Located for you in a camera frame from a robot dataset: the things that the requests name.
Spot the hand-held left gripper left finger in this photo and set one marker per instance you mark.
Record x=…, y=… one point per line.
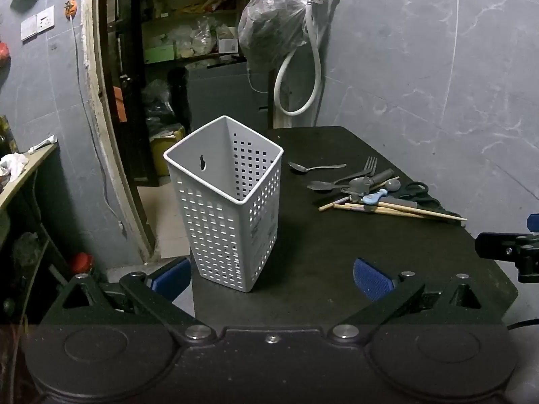
x=172, y=280

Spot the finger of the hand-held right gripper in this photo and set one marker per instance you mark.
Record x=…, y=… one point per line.
x=534, y=222
x=501, y=245

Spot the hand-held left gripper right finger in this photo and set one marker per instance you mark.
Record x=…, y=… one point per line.
x=372, y=284

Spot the white perforated plastic basket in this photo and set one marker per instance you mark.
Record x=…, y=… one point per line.
x=210, y=227

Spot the plain wooden chopstick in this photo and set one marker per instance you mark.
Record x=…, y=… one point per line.
x=442, y=216

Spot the blue plastic spoon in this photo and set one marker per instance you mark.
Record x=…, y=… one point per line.
x=374, y=197

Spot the dark green kitchen scissors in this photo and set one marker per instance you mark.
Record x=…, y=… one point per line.
x=414, y=191

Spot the steel fork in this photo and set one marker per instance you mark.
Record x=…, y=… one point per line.
x=370, y=166

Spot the red cap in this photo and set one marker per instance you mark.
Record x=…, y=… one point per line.
x=81, y=263

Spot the yellow container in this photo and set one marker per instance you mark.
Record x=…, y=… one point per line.
x=168, y=147

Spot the black plastic bag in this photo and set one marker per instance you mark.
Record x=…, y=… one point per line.
x=158, y=105

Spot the wooden side shelf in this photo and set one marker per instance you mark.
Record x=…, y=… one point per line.
x=25, y=176

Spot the white tube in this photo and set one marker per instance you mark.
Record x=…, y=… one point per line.
x=42, y=144

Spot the dark grey cabinet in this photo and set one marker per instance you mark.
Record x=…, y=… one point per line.
x=227, y=96

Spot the white crumpled cloth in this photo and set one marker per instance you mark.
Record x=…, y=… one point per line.
x=14, y=164

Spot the brown glass bottle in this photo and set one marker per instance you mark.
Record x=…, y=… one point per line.
x=5, y=134

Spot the green box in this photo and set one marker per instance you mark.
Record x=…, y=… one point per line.
x=159, y=54

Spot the dark wooden door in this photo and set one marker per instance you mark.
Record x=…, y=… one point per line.
x=126, y=42

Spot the cluttered storage shelf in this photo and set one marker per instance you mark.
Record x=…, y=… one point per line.
x=189, y=17

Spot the clear plastic bag dark contents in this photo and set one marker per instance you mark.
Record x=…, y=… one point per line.
x=269, y=29

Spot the red cloth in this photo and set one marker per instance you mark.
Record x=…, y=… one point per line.
x=3, y=52

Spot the white door frame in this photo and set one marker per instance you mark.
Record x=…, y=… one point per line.
x=94, y=92

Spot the white wall switch plate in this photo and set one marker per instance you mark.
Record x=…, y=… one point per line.
x=38, y=23

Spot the orange wall hook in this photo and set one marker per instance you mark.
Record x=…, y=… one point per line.
x=70, y=8

